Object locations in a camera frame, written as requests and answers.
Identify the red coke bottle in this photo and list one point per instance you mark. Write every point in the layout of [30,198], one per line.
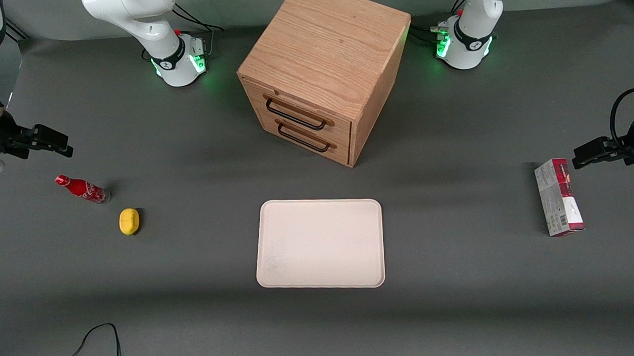
[82,189]

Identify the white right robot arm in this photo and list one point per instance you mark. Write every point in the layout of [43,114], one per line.
[159,41]

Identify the beige plastic tray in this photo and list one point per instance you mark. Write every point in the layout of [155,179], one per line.
[320,244]

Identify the grey and red carton box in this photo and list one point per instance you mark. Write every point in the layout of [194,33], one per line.
[557,198]

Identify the yellow lemon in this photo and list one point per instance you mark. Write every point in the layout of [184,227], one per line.
[129,221]

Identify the dark grey table mat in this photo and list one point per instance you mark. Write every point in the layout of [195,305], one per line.
[458,310]

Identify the wooden drawer cabinet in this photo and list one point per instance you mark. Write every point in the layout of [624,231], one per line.
[326,56]

